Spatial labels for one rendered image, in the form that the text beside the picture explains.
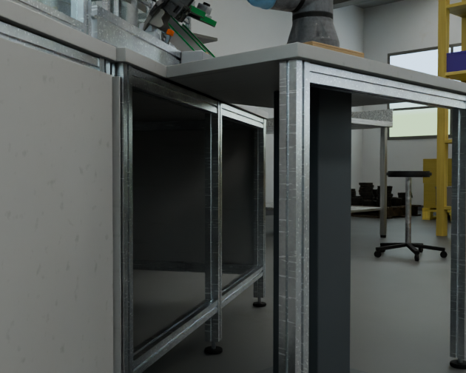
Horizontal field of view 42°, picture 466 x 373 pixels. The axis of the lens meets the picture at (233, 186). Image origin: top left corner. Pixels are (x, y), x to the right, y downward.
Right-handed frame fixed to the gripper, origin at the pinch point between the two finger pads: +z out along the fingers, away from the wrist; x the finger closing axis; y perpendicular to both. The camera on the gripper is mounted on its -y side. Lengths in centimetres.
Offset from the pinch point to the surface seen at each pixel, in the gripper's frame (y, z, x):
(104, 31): 25, 1, -68
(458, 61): 70, -128, 391
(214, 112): 38.3, 5.6, -5.2
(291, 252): 88, 9, -68
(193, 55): 26.2, -4.4, -18.9
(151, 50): 24.7, 0.3, -41.6
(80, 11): 27, -1, -84
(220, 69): 49, -9, -60
